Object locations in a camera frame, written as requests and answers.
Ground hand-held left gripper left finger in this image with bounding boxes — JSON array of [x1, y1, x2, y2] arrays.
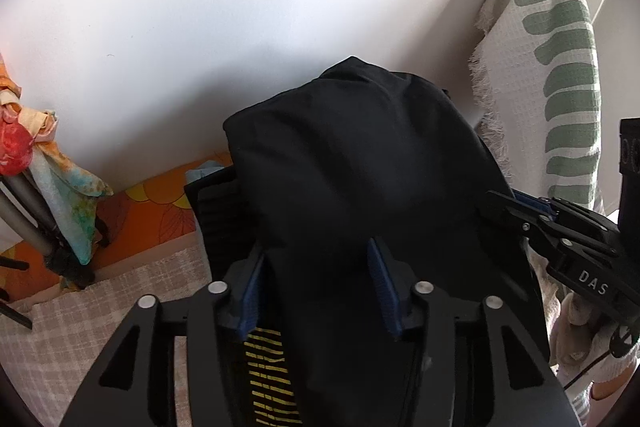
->
[[60, 247, 267, 427]]

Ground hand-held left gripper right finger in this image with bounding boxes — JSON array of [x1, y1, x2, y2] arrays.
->
[[367, 237, 578, 427]]

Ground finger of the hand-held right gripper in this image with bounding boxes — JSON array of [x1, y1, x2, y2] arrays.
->
[[480, 189, 620, 269], [513, 191, 622, 249]]

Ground black pants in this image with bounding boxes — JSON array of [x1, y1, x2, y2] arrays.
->
[[222, 56, 551, 427]]

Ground person's right forearm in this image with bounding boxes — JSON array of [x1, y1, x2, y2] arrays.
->
[[567, 367, 636, 423]]

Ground person's right hand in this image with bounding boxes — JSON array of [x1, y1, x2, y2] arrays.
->
[[547, 292, 640, 384]]

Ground black yellow striped garment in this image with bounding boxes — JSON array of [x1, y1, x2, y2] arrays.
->
[[184, 167, 306, 427]]

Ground orange floral bed sheet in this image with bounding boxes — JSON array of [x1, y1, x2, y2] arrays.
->
[[0, 152, 236, 304]]

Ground light blue cloth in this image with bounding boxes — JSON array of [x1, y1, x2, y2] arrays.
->
[[186, 159, 223, 182]]

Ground white green striped towel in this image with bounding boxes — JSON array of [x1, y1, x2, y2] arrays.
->
[[469, 0, 610, 220]]

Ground beige plaid blanket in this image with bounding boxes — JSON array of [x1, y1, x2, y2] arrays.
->
[[0, 237, 217, 427]]

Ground colourful floral cloth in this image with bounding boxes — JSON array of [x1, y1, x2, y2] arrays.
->
[[0, 52, 115, 265]]

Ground black tripod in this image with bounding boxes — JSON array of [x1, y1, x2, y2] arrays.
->
[[0, 172, 108, 333]]

